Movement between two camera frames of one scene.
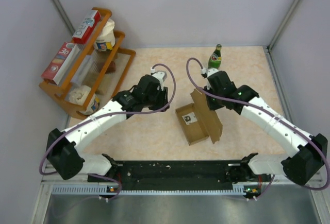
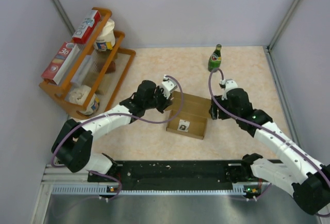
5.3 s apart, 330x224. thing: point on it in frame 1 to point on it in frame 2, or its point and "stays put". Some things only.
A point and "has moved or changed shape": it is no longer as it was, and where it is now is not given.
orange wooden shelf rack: x=94 y=71 stays put
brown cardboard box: x=198 y=121 has moved or changed shape
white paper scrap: x=189 y=118 to x=183 y=125
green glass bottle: x=215 y=59 stays put
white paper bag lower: x=79 y=94 stays put
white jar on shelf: x=106 y=40 stays put
